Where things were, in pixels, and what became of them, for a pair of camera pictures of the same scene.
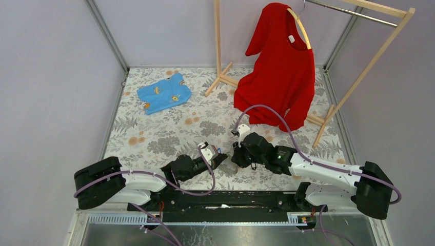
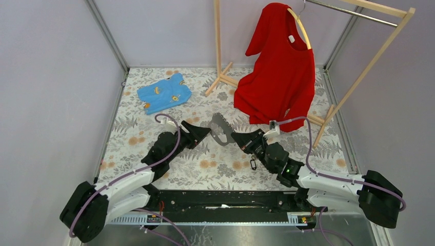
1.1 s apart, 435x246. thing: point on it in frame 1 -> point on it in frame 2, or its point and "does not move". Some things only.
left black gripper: [218, 160] -> [196, 134]
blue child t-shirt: [159, 95] does not move
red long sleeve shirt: [283, 76] does not move
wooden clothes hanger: [297, 17] does not move
